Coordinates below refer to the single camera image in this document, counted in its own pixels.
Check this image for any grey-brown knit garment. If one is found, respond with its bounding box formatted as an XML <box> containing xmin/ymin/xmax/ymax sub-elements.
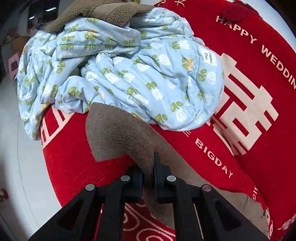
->
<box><xmin>85</xmin><ymin>102</ymin><xmax>270</xmax><ymax>232</ymax></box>

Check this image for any light blue floral quilt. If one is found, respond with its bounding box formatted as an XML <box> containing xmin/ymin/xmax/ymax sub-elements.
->
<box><xmin>16</xmin><ymin>8</ymin><xmax>224</xmax><ymax>140</ymax></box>

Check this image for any pink plastic stool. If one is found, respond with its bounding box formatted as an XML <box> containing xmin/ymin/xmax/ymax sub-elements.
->
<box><xmin>8</xmin><ymin>52</ymin><xmax>21</xmax><ymax>80</ymax></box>

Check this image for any brown fleece blanket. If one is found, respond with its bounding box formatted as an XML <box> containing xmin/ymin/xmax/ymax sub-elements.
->
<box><xmin>45</xmin><ymin>0</ymin><xmax>154</xmax><ymax>33</ymax></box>

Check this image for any red wedding blanket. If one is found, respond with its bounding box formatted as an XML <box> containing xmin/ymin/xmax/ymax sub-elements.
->
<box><xmin>42</xmin><ymin>1</ymin><xmax>295</xmax><ymax>240</ymax></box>

